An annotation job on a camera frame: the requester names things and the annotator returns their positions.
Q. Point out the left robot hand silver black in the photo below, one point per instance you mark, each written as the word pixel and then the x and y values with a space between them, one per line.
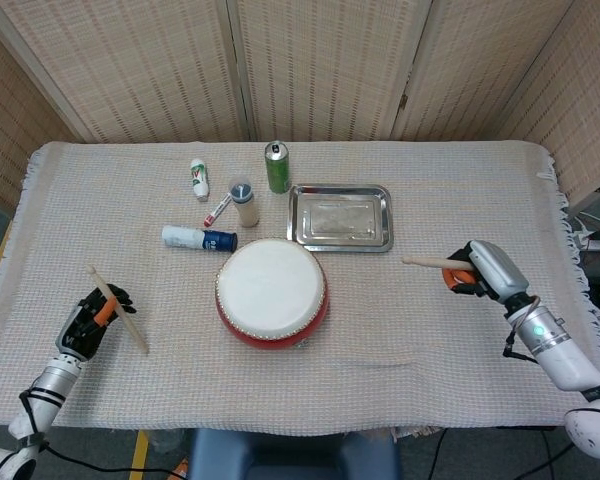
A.
pixel 80 330

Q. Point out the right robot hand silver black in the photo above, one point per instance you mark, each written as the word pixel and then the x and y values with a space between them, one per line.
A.
pixel 500 272

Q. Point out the wooden drumstick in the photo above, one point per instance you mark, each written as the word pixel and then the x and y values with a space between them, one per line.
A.
pixel 425 261
pixel 130 325

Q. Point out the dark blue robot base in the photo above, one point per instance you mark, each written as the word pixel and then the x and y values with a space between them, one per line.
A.
pixel 290 455

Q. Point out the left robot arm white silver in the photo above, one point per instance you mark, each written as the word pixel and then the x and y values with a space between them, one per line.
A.
pixel 55 380

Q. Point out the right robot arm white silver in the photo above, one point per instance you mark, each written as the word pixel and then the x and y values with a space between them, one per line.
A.
pixel 565 360

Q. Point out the rectangular stainless steel tray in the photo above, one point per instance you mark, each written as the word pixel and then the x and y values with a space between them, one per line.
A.
pixel 340 220

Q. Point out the red drum with white head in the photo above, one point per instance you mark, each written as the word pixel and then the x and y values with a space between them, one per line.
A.
pixel 270 285

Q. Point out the white power strip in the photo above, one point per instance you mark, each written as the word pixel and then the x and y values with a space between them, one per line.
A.
pixel 597 245

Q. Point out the beige woven tablecloth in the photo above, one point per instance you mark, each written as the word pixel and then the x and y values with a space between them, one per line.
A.
pixel 105 225

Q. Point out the white bottle with blue cap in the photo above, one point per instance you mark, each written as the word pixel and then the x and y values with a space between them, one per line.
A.
pixel 190 237

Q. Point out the orange object on floor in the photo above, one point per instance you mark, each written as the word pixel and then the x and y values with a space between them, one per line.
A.
pixel 181 470

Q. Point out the red and white marker pen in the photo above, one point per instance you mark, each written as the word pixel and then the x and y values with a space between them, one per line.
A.
pixel 216 210

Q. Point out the small white green-label bottle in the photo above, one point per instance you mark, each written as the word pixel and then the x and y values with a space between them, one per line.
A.
pixel 199 177

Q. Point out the beige bottle with clear cap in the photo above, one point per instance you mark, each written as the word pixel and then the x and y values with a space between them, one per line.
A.
pixel 244 207

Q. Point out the green drink can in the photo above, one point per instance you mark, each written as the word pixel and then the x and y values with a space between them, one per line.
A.
pixel 278 172

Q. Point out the woven folding screen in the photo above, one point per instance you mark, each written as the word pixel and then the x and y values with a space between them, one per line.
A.
pixel 130 75

